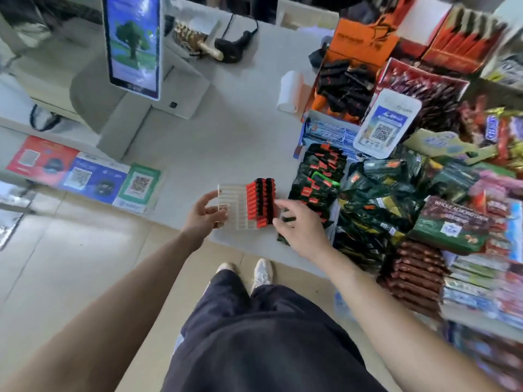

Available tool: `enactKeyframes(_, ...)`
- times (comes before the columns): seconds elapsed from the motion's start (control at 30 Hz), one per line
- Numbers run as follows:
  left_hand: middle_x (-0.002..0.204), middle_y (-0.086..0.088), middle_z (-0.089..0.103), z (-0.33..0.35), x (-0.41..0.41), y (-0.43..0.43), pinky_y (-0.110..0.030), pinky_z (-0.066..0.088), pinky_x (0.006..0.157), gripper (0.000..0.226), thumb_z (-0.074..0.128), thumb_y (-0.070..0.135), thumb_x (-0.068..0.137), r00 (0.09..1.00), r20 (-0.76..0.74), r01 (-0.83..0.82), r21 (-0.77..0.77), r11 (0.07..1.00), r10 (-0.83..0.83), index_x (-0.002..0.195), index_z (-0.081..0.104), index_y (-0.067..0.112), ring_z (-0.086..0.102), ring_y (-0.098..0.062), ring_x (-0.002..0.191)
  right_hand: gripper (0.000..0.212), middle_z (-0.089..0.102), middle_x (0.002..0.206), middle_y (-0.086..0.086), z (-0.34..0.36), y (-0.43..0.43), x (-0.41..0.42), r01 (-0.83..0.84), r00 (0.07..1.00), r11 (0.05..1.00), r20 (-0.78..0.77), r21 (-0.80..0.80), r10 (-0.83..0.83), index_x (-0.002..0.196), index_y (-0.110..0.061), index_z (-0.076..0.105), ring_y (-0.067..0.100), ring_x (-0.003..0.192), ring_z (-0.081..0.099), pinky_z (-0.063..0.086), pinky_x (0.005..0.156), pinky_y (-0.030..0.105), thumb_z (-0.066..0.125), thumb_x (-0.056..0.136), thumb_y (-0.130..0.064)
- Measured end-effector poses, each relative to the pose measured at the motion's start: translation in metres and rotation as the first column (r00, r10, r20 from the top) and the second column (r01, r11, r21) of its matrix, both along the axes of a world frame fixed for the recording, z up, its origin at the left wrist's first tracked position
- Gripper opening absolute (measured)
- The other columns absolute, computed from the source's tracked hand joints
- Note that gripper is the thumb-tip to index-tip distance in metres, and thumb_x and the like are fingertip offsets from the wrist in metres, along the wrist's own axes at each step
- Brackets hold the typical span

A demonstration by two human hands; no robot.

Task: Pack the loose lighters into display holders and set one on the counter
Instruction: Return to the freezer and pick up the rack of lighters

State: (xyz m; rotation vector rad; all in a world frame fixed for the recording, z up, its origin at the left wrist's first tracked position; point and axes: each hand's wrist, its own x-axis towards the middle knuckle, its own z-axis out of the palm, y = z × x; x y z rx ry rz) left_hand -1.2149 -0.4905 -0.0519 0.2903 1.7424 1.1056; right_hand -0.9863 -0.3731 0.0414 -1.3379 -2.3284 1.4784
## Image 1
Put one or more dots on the red code sticker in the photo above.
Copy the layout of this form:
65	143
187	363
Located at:
41	159

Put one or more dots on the blue code sticker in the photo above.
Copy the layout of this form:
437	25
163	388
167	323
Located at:
92	177

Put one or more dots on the red box of dark sticks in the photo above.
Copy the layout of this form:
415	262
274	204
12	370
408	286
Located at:
437	97

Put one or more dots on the person's left forearm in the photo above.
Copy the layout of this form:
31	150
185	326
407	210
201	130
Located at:
106	314

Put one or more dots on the person's left hand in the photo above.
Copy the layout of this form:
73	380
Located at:
200	220

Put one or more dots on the stack of brown chocolate bars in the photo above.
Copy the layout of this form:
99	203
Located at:
414	273

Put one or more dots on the black barcode scanner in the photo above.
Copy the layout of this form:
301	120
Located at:
235	46

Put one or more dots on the white paper roll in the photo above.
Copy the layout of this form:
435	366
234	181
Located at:
290	91

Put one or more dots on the orange box of black packets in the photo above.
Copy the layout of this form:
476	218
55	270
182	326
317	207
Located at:
351	73

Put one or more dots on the person's black trousers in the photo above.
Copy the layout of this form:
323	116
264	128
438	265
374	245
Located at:
261	342

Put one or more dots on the person's white right shoe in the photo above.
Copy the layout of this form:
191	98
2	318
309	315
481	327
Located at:
262	273

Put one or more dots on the pile of brown wrapped candy bars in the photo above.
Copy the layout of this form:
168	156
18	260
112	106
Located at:
496	130

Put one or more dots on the stack of colourful gum packets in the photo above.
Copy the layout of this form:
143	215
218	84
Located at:
482	289

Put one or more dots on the yellow green snack box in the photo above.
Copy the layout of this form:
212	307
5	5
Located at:
445	144

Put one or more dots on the pile of pink snack packets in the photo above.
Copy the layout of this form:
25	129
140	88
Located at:
498	200

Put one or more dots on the rows of red black lighters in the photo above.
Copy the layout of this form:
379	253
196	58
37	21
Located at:
261	202

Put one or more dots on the blue chewing gum box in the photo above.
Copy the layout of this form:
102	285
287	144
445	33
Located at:
327	134

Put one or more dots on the pile of dark green packets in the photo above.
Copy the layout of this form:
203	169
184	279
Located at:
380	200

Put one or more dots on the white payment terminal with screen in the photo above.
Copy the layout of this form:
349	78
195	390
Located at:
135	48

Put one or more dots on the person's left thumb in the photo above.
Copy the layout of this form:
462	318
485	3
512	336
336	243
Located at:
207	198

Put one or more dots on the white blue code payment stand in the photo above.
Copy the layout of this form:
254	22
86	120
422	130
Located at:
386	124

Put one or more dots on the person's right hand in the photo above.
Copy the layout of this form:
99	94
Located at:
304	232

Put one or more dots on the person's white left shoe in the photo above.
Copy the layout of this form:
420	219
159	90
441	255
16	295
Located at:
226	268

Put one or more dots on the person's right thumb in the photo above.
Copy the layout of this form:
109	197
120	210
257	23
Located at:
281	230

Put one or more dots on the pile of black red packets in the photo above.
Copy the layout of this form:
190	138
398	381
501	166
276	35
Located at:
320	175

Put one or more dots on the clear plastic lighter display rack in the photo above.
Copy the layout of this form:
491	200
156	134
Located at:
233	208

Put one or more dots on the white red carton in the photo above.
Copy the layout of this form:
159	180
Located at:
421	20

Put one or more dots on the person's white shoe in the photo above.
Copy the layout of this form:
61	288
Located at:
226	268
262	273

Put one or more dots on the orange box of snack sticks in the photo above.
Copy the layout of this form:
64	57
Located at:
461	40

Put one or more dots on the green code sticker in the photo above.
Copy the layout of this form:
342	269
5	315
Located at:
139	187

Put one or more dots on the green almond chocolate box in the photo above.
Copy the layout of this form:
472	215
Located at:
449	224

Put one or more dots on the person's right forearm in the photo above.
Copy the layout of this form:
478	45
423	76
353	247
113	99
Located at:
392	322

